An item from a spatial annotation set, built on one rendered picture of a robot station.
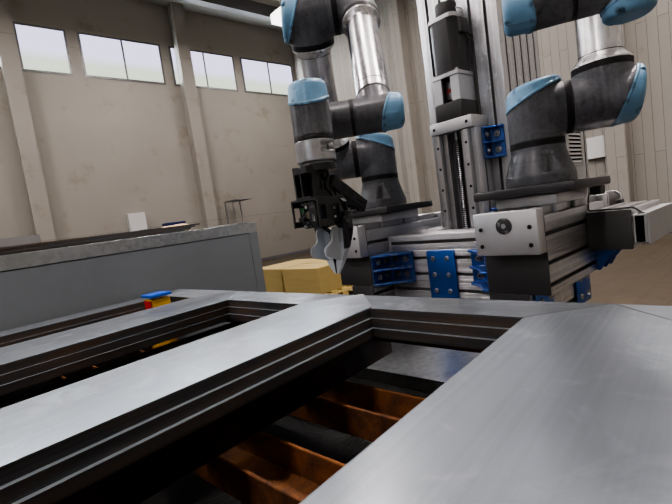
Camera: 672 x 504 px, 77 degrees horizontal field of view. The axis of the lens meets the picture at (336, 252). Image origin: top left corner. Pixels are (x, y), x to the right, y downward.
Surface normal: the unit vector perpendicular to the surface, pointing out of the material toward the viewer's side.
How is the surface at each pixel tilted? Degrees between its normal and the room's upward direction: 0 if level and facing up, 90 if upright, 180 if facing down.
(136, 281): 90
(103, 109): 90
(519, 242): 90
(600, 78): 90
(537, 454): 0
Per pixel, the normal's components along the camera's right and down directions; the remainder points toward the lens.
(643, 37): -0.74, 0.16
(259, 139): 0.66, -0.02
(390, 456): -0.14, -0.99
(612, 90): -0.38, 0.14
